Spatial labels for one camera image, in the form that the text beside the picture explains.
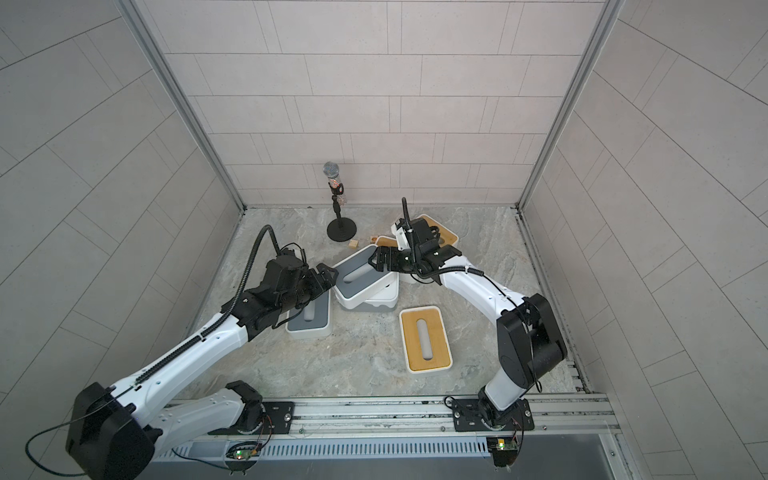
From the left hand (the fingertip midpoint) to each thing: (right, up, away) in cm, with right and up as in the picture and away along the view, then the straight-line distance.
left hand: (338, 276), depth 79 cm
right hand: (+12, +4, +4) cm, 13 cm away
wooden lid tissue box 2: (+24, -19, +4) cm, 31 cm away
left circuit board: (-18, -37, -15) cm, 44 cm away
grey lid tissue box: (+5, -2, +5) cm, 7 cm away
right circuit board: (+41, -38, -12) cm, 57 cm away
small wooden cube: (0, +7, +26) cm, 27 cm away
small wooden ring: (+8, +9, +25) cm, 28 cm away
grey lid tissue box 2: (-8, -13, +3) cm, 15 cm away
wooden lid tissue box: (+12, +9, +20) cm, 25 cm away
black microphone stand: (-5, +13, +29) cm, 32 cm away
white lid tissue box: (+14, -7, +5) cm, 16 cm away
